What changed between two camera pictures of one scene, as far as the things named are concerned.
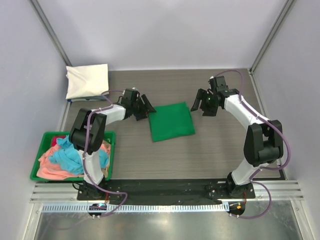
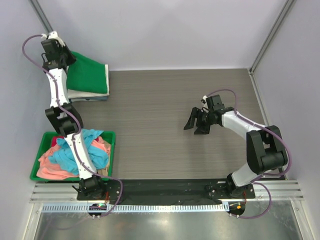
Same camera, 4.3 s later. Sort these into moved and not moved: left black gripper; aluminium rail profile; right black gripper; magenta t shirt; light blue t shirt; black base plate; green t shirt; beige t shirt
Moved: left black gripper; right black gripper; green t shirt
Not moved: light blue t shirt; magenta t shirt; black base plate; beige t shirt; aluminium rail profile
